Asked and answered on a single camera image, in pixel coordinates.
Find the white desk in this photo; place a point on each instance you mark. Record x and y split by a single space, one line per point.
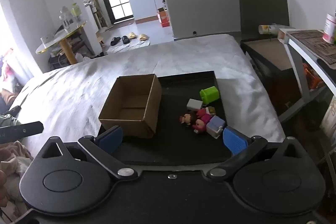
296 56

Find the green toy cup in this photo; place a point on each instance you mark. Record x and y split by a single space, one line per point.
210 95

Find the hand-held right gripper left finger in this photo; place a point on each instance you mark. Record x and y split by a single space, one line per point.
111 138

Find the orange packets under desk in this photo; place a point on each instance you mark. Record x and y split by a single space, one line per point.
312 77

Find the brown-haired doll figurine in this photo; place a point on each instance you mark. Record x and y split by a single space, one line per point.
187 119

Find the small white grey toy block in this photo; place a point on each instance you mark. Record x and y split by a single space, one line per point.
194 104

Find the white floor mat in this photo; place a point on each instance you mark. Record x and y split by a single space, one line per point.
134 46

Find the black slipper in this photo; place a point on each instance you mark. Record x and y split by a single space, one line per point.
115 41
126 39

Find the pink cloth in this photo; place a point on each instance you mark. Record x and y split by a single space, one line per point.
11 163

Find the grey upright panel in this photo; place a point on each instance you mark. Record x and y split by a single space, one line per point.
263 6

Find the pale green bottle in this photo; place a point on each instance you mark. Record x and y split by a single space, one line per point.
76 11

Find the brown patterned desk mat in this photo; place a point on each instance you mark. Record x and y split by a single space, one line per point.
315 43

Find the white kitchen cabinet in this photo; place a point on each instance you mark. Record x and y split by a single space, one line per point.
144 2

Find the white plastic appliance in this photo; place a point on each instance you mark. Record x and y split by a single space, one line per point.
89 2

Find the lavender toy sofa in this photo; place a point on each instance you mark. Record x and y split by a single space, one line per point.
215 126

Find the pink white can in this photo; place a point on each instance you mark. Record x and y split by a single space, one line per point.
330 29

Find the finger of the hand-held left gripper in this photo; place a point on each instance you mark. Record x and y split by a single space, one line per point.
23 131

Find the yellow slipper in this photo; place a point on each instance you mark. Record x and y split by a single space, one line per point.
131 35
143 37

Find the white yellow cup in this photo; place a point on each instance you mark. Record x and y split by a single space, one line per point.
266 29

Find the round gold-edged side table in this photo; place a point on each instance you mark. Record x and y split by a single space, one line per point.
63 37

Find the brown cardboard box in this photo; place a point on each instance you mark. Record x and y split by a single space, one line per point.
131 106

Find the orange cardboard box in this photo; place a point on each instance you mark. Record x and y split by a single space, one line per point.
164 18

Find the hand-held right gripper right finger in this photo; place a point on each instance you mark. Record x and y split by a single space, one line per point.
235 141

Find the small multicoloured toy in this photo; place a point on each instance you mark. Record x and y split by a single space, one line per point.
210 110

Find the clear plastic bottle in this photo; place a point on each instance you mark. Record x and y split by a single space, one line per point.
64 20

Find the red pink figurine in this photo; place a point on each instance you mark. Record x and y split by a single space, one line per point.
199 125

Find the black tray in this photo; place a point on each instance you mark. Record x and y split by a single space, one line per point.
178 140

